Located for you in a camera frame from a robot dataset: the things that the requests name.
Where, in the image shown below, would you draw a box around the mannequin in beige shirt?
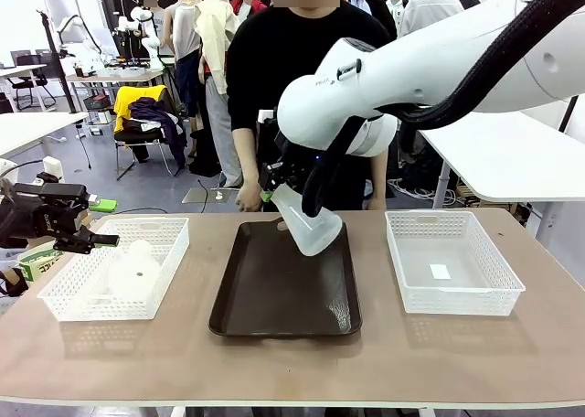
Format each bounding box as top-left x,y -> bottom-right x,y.
194,0 -> 244,188

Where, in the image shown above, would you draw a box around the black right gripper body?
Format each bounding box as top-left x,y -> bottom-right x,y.
272,131 -> 321,181

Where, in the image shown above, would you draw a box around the person's right hand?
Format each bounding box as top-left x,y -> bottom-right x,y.
235,178 -> 262,213

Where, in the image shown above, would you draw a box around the white perforated plastic basket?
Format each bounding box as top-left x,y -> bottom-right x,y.
384,209 -> 527,316
37,216 -> 191,322

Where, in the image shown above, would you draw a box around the person's left forearm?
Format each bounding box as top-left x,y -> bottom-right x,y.
370,154 -> 388,201

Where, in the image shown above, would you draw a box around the translucent white conical flask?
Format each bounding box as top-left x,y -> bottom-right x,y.
269,184 -> 344,257
107,239 -> 162,299

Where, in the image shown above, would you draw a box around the white floor cables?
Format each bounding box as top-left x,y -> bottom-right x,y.
388,177 -> 458,206

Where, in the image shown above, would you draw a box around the black tripod stand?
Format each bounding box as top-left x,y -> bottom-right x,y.
37,9 -> 78,115

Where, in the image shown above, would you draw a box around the mannequin in white tank top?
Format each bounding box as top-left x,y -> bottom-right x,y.
164,0 -> 205,157

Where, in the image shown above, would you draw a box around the person's right forearm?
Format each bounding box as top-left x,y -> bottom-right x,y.
231,128 -> 262,194

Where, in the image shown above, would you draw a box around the mannequin in white shirt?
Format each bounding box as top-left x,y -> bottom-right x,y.
395,0 -> 467,41

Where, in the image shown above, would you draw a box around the long white table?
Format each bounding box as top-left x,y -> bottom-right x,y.
0,112 -> 90,158

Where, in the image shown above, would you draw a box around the dark purple garment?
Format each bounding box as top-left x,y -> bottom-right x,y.
128,97 -> 187,169

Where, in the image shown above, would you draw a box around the black right arm cable sleeve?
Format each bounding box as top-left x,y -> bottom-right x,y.
301,0 -> 585,219

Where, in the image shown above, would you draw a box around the grey floor plate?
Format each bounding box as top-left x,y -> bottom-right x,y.
181,187 -> 242,206

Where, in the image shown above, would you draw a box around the black office chair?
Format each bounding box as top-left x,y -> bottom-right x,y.
6,49 -> 57,112

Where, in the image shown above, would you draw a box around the dark brown plastic tray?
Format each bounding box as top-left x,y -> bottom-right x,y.
207,220 -> 363,338

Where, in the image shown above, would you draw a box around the mannequin in dark jacket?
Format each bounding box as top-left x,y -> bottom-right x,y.
346,0 -> 397,38

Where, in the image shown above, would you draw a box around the white table with rounded corner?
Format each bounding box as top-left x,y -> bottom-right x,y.
419,95 -> 585,210

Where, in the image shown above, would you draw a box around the person in black shirt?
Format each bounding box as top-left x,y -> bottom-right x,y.
225,0 -> 399,212

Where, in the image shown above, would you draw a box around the green white cardboard box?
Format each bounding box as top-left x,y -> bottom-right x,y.
17,246 -> 66,283

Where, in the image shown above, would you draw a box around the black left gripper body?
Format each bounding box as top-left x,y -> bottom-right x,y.
0,182 -> 91,250

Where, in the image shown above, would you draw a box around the yellow garment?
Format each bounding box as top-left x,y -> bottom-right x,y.
112,85 -> 168,134

